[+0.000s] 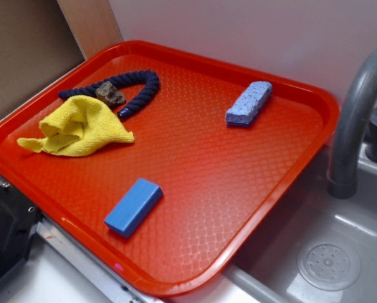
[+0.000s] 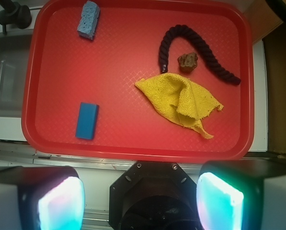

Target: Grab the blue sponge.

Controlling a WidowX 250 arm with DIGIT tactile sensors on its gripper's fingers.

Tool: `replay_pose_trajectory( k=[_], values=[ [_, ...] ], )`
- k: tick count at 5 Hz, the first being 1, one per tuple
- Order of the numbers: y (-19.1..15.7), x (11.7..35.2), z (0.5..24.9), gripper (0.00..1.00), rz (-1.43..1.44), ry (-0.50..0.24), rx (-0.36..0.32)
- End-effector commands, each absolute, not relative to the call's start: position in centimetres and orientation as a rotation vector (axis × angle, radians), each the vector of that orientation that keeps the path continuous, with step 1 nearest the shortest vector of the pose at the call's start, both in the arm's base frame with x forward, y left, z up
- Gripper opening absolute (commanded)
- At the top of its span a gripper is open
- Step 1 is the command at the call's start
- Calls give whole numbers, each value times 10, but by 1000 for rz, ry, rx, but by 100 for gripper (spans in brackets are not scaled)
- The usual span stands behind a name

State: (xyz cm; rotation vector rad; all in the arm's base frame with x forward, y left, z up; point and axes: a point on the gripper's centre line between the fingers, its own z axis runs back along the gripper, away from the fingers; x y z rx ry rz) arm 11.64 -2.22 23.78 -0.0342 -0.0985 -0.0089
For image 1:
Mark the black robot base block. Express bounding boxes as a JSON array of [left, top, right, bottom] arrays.
[[0, 182, 41, 283]]

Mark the blue sponge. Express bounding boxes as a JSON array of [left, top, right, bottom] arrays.
[[225, 81, 273, 127]]

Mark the blue rectangular block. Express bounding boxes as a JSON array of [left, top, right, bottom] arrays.
[[104, 178, 164, 239]]

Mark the brown rock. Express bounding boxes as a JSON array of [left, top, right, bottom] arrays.
[[95, 81, 126, 109]]

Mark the yellow cloth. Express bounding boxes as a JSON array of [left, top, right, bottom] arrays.
[[17, 95, 135, 157]]

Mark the grey faucet spout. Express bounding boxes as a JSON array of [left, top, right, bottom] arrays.
[[327, 50, 377, 199]]

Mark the grey sink basin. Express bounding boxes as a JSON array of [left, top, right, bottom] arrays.
[[225, 148, 377, 302]]

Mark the wooden board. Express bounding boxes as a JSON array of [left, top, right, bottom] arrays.
[[57, 0, 123, 59]]

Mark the sink drain strainer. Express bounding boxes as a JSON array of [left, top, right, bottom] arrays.
[[297, 241, 361, 290]]

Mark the brown cardboard panel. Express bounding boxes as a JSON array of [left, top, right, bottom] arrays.
[[0, 1, 84, 120]]

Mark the dark blue rope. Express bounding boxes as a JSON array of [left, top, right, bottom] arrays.
[[57, 69, 160, 121]]

